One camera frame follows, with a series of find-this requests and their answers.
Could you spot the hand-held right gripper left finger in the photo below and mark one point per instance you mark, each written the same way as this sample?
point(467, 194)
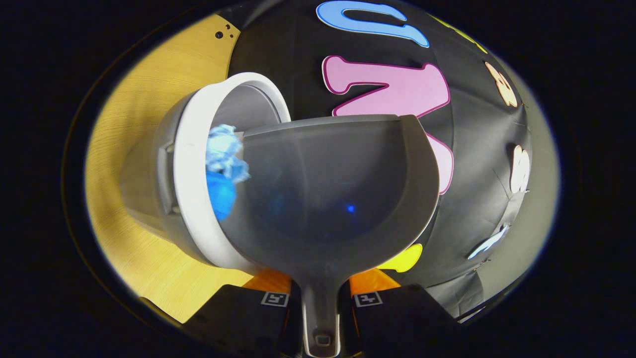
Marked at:
point(238, 318)

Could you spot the white ribbed garbage bin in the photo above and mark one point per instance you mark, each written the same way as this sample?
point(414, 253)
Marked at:
point(149, 189)

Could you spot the yellow wooden desktop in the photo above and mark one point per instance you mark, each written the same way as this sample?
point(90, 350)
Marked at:
point(129, 99)

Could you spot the grey plastic dustpan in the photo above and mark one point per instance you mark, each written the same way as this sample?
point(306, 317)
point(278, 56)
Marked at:
point(323, 199)

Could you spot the black backdrop cloth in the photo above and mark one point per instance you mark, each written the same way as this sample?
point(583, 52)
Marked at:
point(298, 64)

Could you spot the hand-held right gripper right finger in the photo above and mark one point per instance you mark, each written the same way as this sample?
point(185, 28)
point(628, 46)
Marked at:
point(397, 318)

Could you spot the light blue paper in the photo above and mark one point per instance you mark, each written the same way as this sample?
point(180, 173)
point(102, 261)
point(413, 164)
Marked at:
point(223, 149)

